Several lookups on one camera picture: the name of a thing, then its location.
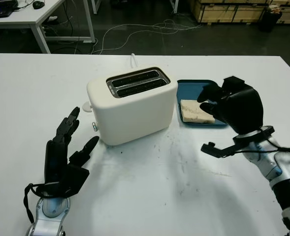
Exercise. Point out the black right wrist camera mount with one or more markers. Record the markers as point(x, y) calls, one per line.
point(218, 151)

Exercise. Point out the black computer mouse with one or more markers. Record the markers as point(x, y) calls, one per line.
point(38, 4)

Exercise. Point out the cream white two-slot toaster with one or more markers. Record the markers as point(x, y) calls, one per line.
point(135, 115)

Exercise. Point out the white office desk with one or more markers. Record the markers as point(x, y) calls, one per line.
point(24, 19)

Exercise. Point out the large wooden crate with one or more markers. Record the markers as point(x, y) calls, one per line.
point(221, 12)

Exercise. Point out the slice of white bread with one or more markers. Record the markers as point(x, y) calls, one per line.
point(191, 110)

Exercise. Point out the blue plastic tray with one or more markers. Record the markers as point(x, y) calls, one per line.
point(189, 89)

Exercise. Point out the silver toaster knob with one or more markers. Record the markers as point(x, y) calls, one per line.
point(94, 126)

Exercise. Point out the black waste bin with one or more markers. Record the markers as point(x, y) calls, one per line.
point(269, 20)

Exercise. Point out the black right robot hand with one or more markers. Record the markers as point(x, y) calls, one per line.
point(243, 110)

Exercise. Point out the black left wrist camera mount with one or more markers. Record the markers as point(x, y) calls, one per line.
point(73, 179)

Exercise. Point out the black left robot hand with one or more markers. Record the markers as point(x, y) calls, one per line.
point(56, 162)

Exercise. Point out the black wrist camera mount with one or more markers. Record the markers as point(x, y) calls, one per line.
point(218, 151)
point(73, 179)

